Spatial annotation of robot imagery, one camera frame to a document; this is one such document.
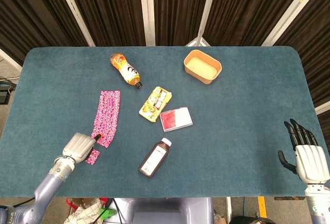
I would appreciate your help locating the crumpled checkered paper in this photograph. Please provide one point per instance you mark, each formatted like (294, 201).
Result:
(85, 212)

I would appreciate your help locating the yellow snack packet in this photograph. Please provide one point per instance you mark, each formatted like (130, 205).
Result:
(154, 105)

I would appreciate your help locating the grey robot torso base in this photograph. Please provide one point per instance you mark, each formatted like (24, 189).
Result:
(170, 211)

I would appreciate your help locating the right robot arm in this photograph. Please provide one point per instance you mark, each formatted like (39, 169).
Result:
(318, 203)

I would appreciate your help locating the white screen stand foot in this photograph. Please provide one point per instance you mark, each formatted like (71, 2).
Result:
(198, 42)

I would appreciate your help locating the pink patterned cloth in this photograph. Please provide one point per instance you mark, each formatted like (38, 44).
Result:
(107, 116)

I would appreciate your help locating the orange drink plastic bottle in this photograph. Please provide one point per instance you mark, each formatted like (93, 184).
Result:
(126, 70)

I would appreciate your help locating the green plastic object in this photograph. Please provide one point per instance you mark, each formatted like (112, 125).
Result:
(107, 213)

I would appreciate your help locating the red ink pad case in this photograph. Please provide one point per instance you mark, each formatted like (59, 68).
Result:
(176, 119)

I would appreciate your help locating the white table leg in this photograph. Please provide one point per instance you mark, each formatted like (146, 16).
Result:
(229, 209)

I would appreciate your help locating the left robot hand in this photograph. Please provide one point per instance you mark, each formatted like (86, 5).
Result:
(77, 148)

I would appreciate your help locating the blue felt table cover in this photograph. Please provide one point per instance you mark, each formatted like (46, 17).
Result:
(232, 136)

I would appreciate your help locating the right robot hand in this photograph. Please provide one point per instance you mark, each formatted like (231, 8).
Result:
(310, 162)

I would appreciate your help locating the brown medicine bottle white cap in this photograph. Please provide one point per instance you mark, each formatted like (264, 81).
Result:
(154, 159)

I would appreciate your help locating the white screen frame post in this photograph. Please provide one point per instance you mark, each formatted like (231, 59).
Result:
(323, 109)
(147, 10)
(76, 13)
(288, 13)
(10, 60)
(207, 10)

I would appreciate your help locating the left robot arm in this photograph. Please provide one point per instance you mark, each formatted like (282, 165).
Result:
(46, 188)

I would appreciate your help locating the grey floor power strip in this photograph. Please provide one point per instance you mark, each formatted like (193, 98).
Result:
(3, 96)

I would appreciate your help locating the black round object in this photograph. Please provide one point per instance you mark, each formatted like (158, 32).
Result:
(250, 220)

